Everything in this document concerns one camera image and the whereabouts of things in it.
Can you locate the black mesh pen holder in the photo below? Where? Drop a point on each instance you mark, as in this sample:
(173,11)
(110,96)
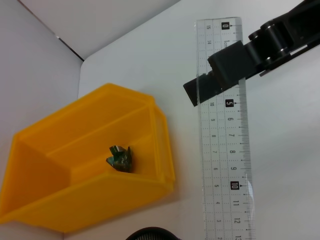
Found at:
(152,233)

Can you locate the yellow plastic storage bin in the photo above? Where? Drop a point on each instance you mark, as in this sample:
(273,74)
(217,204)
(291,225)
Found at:
(87,187)

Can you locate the green plastic wrapper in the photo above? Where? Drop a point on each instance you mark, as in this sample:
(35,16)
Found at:
(120,158)

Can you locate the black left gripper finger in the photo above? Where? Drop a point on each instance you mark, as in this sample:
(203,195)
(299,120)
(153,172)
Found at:
(200,90)
(250,55)

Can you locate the transparent plastic ruler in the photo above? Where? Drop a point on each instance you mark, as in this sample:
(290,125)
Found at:
(225,150)

